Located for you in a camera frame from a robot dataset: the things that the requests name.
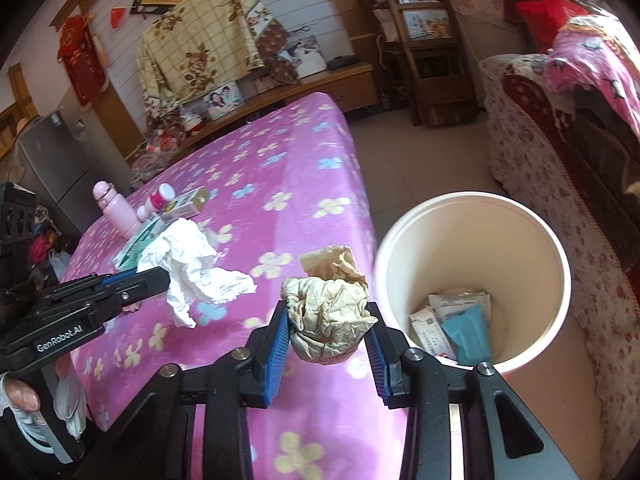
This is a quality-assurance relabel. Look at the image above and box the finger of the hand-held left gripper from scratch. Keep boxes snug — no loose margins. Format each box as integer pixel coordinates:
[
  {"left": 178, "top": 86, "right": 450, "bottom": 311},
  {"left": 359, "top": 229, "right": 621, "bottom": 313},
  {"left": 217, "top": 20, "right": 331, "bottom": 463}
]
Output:
[{"left": 97, "top": 266, "right": 171, "bottom": 313}]

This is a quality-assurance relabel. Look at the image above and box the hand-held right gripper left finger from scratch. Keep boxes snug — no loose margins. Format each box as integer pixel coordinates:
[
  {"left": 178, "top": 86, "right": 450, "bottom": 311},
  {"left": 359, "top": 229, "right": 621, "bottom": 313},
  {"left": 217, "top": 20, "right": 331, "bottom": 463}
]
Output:
[{"left": 100, "top": 300, "right": 293, "bottom": 480}]

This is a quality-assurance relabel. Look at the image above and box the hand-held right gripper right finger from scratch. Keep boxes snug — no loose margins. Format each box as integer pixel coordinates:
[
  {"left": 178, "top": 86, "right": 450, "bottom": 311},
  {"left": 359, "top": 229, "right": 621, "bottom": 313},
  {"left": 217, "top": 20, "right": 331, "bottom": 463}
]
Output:
[{"left": 362, "top": 302, "right": 581, "bottom": 480}]

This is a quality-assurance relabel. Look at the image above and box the beige paper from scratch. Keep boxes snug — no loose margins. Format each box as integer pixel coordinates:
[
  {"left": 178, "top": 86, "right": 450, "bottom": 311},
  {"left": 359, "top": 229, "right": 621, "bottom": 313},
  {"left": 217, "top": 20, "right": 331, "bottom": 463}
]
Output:
[{"left": 280, "top": 245, "right": 379, "bottom": 365}]

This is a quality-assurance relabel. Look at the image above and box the white round trash bin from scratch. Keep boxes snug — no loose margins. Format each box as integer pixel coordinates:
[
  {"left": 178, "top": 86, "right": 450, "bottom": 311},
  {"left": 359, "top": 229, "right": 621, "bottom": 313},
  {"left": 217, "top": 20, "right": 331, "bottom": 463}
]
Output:
[{"left": 372, "top": 191, "right": 572, "bottom": 381}]

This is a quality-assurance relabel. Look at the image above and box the person's left hand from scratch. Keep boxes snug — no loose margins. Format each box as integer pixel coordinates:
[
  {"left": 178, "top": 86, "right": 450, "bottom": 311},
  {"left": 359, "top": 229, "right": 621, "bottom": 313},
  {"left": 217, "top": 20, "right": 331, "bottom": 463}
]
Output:
[{"left": 0, "top": 367, "right": 88, "bottom": 463}]

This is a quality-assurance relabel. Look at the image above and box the green snack packet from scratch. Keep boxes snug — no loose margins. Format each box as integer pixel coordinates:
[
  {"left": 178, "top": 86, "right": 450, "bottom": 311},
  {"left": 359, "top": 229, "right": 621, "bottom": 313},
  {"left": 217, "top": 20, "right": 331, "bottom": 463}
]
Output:
[{"left": 112, "top": 215, "right": 168, "bottom": 268}]

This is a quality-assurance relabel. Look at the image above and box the white plastic bag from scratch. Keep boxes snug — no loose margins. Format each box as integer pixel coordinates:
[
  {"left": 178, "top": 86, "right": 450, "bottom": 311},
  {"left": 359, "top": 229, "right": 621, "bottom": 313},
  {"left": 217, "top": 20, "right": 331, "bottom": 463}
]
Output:
[{"left": 49, "top": 249, "right": 72, "bottom": 281}]

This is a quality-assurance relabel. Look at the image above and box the pink water bottle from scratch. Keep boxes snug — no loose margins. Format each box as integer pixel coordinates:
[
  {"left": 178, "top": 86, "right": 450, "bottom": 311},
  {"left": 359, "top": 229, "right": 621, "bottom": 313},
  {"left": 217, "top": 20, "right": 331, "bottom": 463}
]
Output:
[{"left": 92, "top": 181, "right": 138, "bottom": 237}]

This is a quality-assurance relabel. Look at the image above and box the pile of colourful bags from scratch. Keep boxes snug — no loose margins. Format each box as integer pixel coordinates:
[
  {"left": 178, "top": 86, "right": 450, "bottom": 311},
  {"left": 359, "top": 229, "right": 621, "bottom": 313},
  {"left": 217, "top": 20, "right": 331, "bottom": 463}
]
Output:
[{"left": 27, "top": 210, "right": 61, "bottom": 268}]

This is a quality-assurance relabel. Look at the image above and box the white bottle with pink label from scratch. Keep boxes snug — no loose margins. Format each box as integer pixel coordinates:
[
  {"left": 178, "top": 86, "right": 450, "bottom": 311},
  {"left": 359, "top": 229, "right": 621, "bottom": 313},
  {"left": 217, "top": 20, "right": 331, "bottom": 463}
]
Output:
[{"left": 136, "top": 183, "right": 175, "bottom": 221}]

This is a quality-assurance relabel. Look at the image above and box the teal packet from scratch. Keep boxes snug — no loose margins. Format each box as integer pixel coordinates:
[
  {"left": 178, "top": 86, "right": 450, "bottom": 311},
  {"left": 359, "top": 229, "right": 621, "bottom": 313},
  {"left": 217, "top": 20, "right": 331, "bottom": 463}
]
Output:
[{"left": 442, "top": 305, "right": 493, "bottom": 366}]

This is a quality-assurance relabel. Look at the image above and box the small green cardboard box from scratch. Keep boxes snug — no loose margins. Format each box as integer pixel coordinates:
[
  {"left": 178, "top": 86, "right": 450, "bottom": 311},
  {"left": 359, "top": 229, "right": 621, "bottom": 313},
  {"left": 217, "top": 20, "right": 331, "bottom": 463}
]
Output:
[{"left": 159, "top": 186, "right": 208, "bottom": 223}]

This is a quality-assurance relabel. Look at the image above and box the white printed paper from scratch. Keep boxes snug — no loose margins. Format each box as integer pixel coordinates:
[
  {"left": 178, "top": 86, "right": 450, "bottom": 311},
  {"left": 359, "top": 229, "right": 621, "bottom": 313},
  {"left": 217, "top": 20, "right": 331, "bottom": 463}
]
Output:
[{"left": 427, "top": 290, "right": 491, "bottom": 318}]

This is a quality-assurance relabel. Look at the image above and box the clear plastic bag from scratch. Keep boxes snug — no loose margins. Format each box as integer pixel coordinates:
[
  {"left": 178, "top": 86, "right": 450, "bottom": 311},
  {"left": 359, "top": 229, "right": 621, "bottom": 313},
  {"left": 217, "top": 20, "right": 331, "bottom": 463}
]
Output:
[{"left": 130, "top": 130, "right": 186, "bottom": 186}]

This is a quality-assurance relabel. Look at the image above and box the grey refrigerator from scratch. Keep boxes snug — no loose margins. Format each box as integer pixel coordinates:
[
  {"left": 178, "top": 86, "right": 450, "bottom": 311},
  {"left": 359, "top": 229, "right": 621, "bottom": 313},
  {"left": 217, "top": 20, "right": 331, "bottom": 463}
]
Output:
[{"left": 10, "top": 107, "right": 106, "bottom": 236}]

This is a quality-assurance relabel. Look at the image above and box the pink floral tablecloth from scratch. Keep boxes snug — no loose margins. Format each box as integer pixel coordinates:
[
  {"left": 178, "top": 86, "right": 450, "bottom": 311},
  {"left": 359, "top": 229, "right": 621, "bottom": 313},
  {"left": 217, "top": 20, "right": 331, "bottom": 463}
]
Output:
[{"left": 62, "top": 91, "right": 416, "bottom": 480}]

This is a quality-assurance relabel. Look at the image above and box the red hanging decoration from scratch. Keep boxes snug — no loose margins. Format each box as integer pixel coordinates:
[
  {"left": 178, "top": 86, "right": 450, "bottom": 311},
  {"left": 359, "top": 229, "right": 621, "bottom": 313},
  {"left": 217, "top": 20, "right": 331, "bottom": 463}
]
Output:
[{"left": 57, "top": 15, "right": 108, "bottom": 107}]

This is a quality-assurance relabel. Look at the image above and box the yellow checked floral cloth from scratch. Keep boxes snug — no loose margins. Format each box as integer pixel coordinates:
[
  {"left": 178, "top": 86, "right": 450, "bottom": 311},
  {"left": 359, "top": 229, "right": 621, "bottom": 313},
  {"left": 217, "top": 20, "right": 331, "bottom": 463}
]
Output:
[{"left": 137, "top": 0, "right": 303, "bottom": 111}]

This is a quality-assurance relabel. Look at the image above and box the floral sofa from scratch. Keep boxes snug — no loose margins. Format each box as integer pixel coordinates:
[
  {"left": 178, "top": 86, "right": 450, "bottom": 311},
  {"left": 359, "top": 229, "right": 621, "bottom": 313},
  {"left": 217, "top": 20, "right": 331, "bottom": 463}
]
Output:
[{"left": 479, "top": 52, "right": 640, "bottom": 480}]

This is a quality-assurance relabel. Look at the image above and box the wooden cabinet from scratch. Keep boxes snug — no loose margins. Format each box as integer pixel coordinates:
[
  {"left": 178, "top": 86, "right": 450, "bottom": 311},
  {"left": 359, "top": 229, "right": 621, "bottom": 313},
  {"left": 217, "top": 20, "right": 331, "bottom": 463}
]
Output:
[{"left": 125, "top": 61, "right": 379, "bottom": 161}]

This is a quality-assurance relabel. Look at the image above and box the wooden chair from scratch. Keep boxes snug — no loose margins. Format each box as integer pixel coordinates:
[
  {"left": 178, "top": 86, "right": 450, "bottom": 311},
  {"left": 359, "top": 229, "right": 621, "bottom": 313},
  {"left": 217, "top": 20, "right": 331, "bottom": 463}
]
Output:
[{"left": 362, "top": 0, "right": 478, "bottom": 127}]

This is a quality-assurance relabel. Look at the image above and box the dark brown cushion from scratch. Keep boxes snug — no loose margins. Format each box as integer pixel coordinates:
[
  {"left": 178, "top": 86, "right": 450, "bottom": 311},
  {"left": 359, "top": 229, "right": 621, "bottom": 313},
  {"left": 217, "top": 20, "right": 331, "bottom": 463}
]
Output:
[{"left": 565, "top": 105, "right": 640, "bottom": 281}]

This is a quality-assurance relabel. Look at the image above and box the landscape picture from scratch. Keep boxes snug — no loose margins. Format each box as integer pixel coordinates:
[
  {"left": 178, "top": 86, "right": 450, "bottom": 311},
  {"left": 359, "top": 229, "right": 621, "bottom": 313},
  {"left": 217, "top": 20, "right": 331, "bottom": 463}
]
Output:
[{"left": 402, "top": 9, "right": 449, "bottom": 42}]

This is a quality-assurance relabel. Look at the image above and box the pink printed blanket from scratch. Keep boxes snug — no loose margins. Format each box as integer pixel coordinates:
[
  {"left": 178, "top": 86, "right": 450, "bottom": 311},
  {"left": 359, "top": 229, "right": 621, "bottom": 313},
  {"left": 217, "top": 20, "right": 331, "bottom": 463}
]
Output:
[{"left": 544, "top": 14, "right": 640, "bottom": 136}]

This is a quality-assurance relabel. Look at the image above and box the red cushion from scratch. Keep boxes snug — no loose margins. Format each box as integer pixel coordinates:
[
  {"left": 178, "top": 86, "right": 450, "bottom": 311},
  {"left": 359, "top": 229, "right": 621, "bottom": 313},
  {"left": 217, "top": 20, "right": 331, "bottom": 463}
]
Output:
[{"left": 516, "top": 0, "right": 591, "bottom": 53}]

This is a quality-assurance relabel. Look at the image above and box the small photo frame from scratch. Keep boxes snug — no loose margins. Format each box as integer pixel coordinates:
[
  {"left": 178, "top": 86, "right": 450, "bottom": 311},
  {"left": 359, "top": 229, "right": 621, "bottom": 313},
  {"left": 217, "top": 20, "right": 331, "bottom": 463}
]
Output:
[{"left": 204, "top": 81, "right": 246, "bottom": 122}]

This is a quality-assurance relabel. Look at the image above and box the large photo frame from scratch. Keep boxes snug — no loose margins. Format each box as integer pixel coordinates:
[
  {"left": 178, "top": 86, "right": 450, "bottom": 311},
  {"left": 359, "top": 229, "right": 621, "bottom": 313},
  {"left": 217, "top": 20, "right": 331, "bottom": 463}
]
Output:
[{"left": 276, "top": 35, "right": 326, "bottom": 82}]

